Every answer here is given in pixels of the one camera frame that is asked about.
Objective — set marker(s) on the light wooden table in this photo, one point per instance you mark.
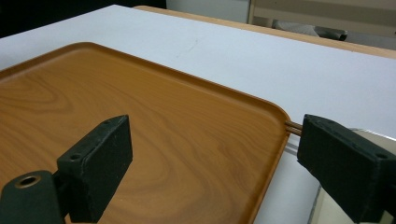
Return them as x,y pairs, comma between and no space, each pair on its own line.
280,32

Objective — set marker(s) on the brown chopstick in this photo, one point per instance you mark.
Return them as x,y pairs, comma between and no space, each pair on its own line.
293,131
294,124

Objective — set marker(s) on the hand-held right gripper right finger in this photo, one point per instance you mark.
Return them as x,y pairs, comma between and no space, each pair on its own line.
345,168

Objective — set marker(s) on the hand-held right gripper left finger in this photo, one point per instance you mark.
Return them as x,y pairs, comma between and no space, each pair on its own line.
96,168

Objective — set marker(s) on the dark object under desk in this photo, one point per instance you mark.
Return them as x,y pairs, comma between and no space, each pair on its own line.
330,32

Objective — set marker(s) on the brown wood-grain tray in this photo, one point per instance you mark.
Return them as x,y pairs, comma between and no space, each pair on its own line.
174,124

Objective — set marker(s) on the white square container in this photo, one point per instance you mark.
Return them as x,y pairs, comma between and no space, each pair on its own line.
330,208

